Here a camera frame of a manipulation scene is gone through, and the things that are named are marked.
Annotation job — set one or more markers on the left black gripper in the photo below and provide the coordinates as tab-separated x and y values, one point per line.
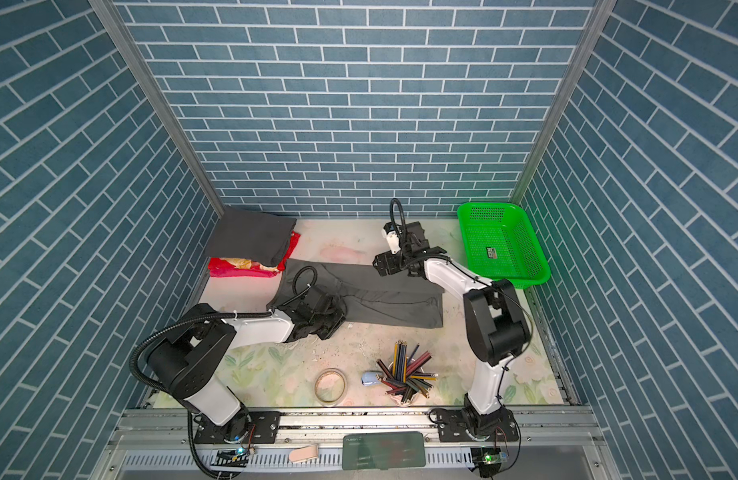
339	318

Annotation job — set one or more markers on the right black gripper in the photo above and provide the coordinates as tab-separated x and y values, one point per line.
391	268

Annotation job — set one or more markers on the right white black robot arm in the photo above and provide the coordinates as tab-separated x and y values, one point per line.
497	328

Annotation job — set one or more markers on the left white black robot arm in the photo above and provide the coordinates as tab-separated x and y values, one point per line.
182	359

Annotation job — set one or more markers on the roll of clear tape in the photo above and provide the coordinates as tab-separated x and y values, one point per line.
330	387

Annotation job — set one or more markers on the small blue pencil sharpener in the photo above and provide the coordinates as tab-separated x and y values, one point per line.
371	378

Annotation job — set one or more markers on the green plastic basket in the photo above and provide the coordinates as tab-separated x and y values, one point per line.
507	229

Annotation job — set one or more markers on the folded dark grey t shirt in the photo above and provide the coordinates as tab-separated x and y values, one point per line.
261	237

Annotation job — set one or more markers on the bundle of coloured pencils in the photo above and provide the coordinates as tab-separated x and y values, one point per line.
404	376

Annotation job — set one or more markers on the folded red t shirt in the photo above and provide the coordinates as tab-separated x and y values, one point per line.
236	268

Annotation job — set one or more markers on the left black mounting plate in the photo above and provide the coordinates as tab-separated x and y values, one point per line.
255	427

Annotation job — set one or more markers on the black mounting plate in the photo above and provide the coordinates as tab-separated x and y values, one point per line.
464	425
255	427

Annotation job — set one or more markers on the pink eraser block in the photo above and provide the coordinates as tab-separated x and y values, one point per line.
304	454

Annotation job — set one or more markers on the left small circuit board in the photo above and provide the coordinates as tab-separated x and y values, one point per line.
237	457

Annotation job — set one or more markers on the small circuit board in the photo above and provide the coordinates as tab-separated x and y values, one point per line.
237	457
486	461

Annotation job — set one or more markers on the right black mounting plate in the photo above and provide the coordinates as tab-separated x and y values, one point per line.
464	425

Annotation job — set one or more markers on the right small circuit board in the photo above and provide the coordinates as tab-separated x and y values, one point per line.
486	461

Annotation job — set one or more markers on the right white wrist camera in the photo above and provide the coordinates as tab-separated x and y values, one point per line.
392	237

